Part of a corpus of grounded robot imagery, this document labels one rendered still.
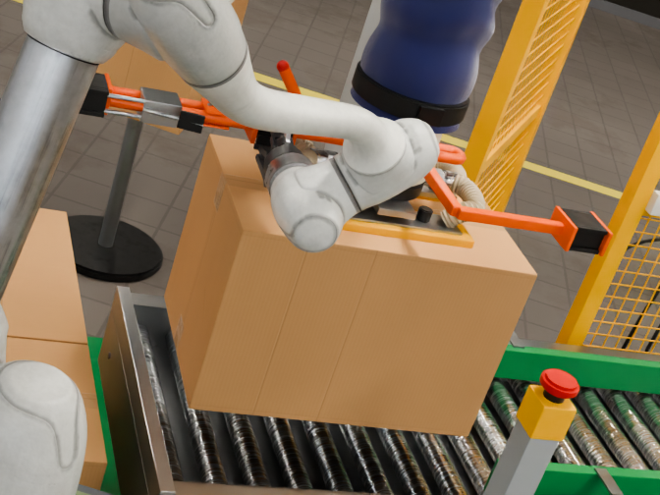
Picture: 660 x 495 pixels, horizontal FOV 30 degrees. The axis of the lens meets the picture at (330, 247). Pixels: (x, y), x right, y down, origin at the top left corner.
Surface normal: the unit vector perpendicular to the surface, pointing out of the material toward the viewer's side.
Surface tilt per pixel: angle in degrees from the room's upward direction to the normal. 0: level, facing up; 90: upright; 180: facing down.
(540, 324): 0
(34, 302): 0
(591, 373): 90
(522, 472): 90
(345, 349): 90
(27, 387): 5
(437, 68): 81
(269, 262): 90
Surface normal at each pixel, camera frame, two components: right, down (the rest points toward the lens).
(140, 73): -0.16, 0.40
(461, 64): 0.56, 0.33
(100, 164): 0.29, -0.85
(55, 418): 0.65, 0.00
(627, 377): 0.25, 0.50
